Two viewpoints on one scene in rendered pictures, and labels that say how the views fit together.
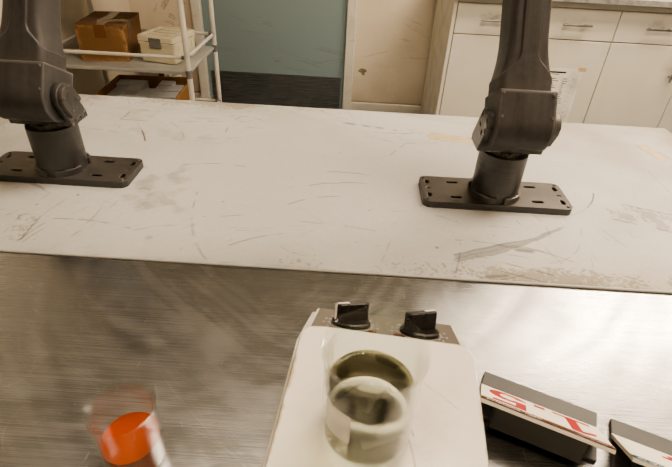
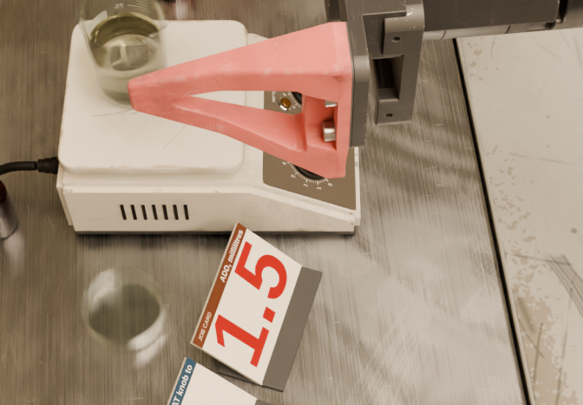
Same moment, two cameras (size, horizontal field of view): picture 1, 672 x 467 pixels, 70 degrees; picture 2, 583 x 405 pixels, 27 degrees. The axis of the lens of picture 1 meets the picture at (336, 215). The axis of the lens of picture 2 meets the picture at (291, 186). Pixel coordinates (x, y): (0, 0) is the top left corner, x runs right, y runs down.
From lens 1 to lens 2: 68 cm
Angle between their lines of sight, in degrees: 58
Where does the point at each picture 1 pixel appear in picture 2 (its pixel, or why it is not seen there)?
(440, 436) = (134, 133)
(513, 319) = (430, 323)
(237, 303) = not seen: hidden behind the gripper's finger
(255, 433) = not seen: hidden behind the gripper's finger
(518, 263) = (572, 353)
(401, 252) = (542, 179)
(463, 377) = (199, 154)
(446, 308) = (429, 238)
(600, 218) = not seen: outside the picture
